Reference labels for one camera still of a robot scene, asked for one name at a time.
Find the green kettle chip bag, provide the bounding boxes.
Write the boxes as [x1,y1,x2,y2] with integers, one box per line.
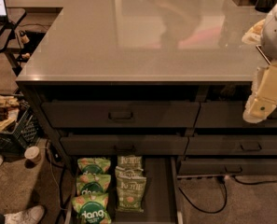
[118,155,143,169]
[117,175,146,212]
[115,166,143,177]

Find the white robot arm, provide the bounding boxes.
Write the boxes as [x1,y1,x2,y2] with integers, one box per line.
[242,4,277,123]

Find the top right dark drawer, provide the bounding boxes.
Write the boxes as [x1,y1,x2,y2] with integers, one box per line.
[195,102,277,128]

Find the bottom right dark drawer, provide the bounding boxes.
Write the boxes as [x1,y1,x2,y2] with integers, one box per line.
[177,159,277,175]

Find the open bottom left drawer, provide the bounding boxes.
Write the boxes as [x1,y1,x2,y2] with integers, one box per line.
[63,156,185,224]

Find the back green Dang chip bag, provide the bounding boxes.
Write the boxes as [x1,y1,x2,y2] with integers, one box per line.
[77,158,111,175]

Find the green dang chip bag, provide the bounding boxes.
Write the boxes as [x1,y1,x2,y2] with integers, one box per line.
[72,192,111,224]
[76,174,111,195]
[77,158,111,175]

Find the middle green Dang chip bag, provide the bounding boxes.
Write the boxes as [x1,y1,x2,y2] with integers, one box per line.
[76,174,111,195]

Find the middle left dark drawer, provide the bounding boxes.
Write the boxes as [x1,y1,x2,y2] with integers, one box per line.
[61,135,187,155]

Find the top left dark drawer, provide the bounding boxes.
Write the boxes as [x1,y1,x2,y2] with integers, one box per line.
[41,101,200,128]

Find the front green Dang chip bag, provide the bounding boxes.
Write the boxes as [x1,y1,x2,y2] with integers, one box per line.
[72,192,111,224]

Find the paper coffee cup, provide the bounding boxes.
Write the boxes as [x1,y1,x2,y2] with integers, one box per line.
[24,147,41,163]

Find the black plastic crate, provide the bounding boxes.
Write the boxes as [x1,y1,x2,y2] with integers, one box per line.
[0,94,40,153]

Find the snack packets in crate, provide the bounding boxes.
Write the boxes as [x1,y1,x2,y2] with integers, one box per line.
[0,95,20,132]

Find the black laptop stand table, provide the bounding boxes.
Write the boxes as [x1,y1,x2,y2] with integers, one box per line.
[0,8,26,76]

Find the white shoe lower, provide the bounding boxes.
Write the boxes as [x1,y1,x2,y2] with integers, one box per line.
[5,205,45,224]

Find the black power cable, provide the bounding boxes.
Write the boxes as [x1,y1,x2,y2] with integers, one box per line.
[178,175,277,215]

